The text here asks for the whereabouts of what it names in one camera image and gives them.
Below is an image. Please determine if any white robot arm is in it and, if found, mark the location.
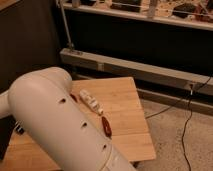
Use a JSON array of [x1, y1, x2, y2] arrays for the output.
[[0, 67, 136, 171]]

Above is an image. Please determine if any wooden table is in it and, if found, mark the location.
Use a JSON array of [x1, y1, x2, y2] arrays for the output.
[[0, 77, 156, 171]]

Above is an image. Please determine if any red bowl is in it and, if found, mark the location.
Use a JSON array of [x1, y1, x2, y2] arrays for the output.
[[70, 94, 78, 103]]

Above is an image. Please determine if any cluttered back shelf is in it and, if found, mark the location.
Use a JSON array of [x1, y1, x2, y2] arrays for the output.
[[56, 0, 213, 31]]

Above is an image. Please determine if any grey metal rail frame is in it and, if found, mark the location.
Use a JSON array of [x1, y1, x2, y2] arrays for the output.
[[59, 47, 213, 116]]

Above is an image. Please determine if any black cable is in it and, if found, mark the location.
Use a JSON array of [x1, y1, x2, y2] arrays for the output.
[[145, 76, 213, 171]]

